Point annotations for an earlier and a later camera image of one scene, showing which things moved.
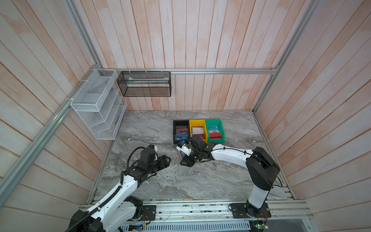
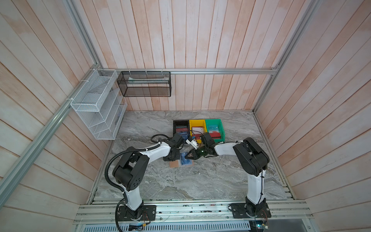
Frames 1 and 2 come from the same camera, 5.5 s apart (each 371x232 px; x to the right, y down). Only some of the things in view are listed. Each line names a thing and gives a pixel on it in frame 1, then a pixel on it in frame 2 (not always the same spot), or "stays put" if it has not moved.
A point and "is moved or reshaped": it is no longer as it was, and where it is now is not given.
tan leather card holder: [179, 154] is moved or reshaped
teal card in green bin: [212, 128] stays put
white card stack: [197, 130] stays put
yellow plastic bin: [198, 123] stays put
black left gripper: [163, 162] to [165, 158]
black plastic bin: [181, 131] stays put
